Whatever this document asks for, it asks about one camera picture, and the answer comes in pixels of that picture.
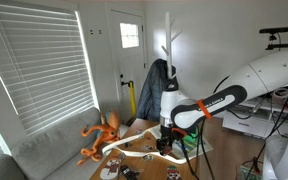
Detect panda christmas cutout toy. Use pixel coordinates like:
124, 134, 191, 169
165, 165, 182, 180

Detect black remote control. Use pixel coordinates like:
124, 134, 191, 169
118, 164, 141, 180

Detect green circuit board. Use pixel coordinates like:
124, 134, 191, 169
238, 163, 263, 180

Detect white shelf unit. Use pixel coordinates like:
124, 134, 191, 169
222, 96, 288, 139

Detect white coat rack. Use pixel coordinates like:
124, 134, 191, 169
160, 11, 183, 93

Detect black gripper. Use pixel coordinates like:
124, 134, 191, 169
155, 125, 176, 156

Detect orange octopus plush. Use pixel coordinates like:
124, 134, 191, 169
76, 109, 122, 167

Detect orange strap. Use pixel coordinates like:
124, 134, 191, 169
196, 98, 213, 120

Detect yellow pole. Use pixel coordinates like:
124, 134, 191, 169
121, 79, 138, 127

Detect grey sofa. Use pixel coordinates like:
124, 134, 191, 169
0, 106, 130, 180

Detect black cable bundle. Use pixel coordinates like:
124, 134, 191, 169
178, 119, 217, 180

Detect large white window blinds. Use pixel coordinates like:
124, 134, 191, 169
0, 1, 97, 136

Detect snowman sticker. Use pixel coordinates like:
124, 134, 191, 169
99, 156, 122, 180

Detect white door with window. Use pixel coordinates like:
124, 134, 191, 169
108, 9, 148, 124

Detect dark puffer jacket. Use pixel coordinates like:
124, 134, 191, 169
136, 58, 179, 123

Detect green bowl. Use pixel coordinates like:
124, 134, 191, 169
183, 130, 200, 146

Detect black camera on stand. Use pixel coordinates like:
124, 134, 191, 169
259, 26, 288, 51

